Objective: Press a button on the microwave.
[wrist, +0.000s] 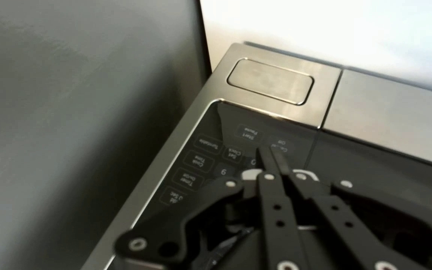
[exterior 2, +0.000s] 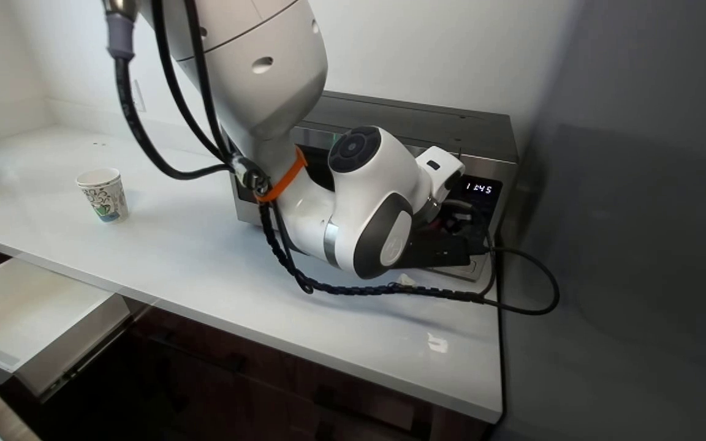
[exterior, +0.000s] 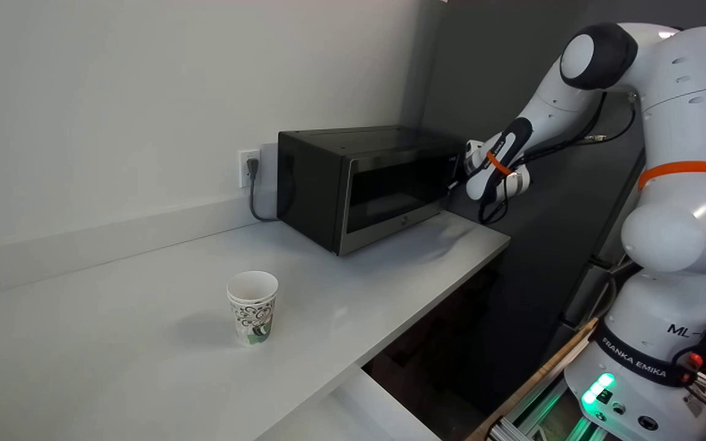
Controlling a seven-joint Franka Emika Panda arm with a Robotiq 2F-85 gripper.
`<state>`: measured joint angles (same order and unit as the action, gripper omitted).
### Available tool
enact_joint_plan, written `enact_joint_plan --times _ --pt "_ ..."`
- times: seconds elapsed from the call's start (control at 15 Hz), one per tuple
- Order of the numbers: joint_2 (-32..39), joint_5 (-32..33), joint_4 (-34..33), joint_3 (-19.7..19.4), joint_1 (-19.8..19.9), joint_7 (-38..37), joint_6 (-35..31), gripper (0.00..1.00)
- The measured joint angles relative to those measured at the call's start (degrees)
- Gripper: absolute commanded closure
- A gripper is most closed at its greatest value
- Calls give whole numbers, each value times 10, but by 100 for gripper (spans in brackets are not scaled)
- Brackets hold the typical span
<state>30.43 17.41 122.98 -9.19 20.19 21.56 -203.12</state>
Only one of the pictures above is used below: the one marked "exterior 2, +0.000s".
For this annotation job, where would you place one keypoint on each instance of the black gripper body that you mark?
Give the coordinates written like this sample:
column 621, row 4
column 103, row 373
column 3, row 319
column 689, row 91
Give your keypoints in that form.
column 465, row 220

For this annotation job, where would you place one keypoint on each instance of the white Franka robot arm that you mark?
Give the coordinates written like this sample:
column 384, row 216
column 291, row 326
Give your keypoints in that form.
column 246, row 64

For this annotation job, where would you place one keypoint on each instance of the black steel microwave oven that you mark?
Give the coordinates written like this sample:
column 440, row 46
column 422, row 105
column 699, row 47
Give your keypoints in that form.
column 453, row 123

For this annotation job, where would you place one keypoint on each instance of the dark grey refrigerator panel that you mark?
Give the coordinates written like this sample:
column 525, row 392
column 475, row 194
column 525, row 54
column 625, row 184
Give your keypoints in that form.
column 630, row 229

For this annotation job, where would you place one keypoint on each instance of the dark wood base cabinet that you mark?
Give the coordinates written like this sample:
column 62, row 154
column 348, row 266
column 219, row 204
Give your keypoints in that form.
column 246, row 384

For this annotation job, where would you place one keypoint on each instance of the white patterned paper cup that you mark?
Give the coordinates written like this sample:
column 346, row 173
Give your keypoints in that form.
column 103, row 194

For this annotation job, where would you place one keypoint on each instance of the white open drawer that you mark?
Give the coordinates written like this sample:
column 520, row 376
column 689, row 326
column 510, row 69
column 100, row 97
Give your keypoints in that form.
column 36, row 319

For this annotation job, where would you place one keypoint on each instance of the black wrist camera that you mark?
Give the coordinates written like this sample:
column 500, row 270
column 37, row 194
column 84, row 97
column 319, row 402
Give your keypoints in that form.
column 447, row 248

